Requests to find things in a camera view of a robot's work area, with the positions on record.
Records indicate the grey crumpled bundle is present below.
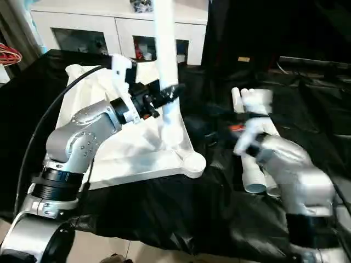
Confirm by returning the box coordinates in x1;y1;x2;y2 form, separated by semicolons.
129;0;155;14

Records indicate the white cabinet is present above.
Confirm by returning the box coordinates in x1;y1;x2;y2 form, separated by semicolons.
30;0;210;67

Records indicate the white plastic table top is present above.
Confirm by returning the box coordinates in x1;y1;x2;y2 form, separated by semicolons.
57;60;208;190

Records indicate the black plastic mat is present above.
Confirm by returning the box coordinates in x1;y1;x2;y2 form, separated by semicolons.
0;49;351;261

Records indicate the white plastic table leg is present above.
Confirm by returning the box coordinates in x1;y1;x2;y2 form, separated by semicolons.
152;0;191;148
230;87;270;195
241;88;282;198

